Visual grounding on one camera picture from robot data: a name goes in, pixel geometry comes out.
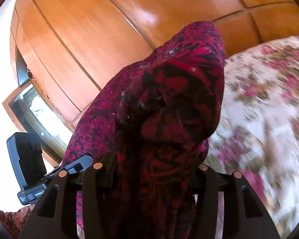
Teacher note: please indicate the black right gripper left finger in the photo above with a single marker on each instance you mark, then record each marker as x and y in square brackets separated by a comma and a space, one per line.
[55, 214]

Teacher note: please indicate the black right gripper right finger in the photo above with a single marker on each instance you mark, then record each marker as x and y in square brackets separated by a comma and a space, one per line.
[244, 214]

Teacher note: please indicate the dark red floral sweater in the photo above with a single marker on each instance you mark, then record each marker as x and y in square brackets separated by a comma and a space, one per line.
[157, 115]

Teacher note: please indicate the floral bed quilt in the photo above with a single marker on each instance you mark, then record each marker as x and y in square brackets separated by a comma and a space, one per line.
[258, 129]

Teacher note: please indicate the wooden wardrobe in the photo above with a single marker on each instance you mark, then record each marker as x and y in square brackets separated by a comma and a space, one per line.
[72, 48]

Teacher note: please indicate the window with wooden frame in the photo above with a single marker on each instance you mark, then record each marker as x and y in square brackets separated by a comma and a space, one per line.
[31, 111]

